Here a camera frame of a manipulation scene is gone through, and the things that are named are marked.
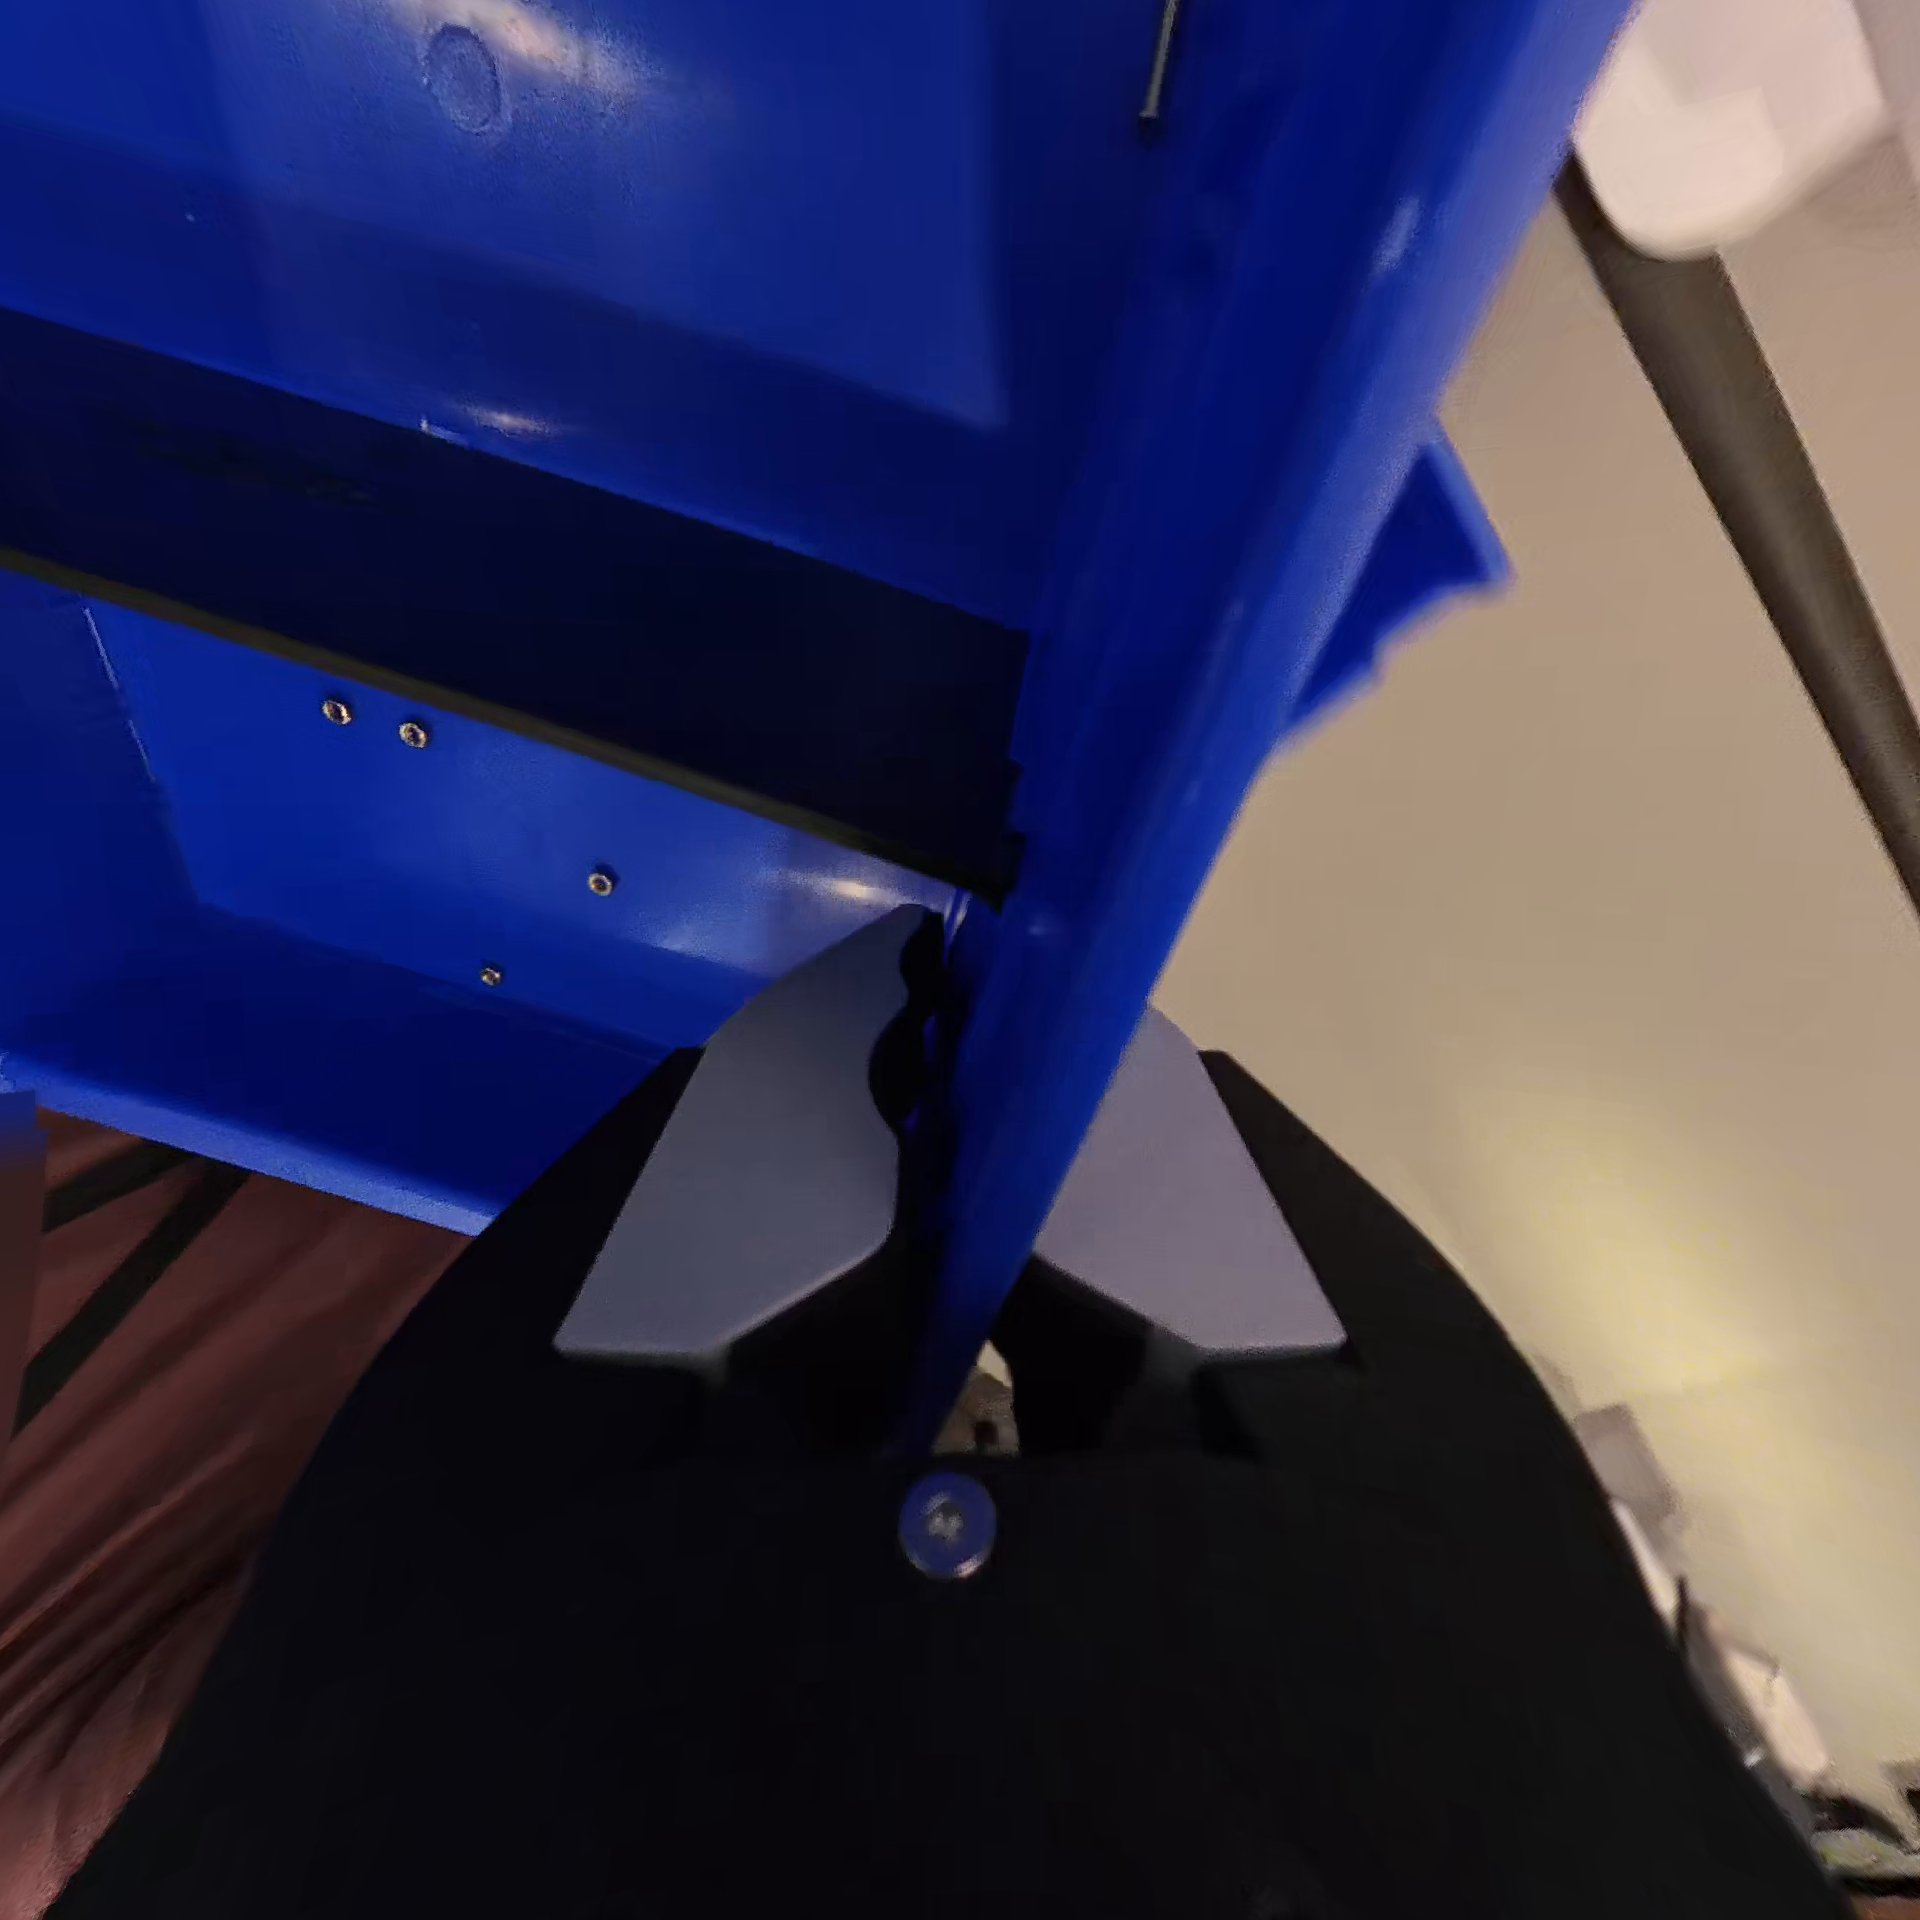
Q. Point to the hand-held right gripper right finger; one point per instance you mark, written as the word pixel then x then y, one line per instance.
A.
pixel 1200 1231

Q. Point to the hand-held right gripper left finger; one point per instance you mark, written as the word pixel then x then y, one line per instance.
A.
pixel 750 1184

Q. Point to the blue divided plastic bin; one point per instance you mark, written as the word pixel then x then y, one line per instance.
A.
pixel 674 225

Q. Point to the long metal bolt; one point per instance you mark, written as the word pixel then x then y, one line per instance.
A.
pixel 1158 67

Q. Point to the person in maroon shirt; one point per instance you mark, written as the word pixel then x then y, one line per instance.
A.
pixel 181 1500

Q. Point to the black bin divider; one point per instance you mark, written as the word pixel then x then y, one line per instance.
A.
pixel 451 569

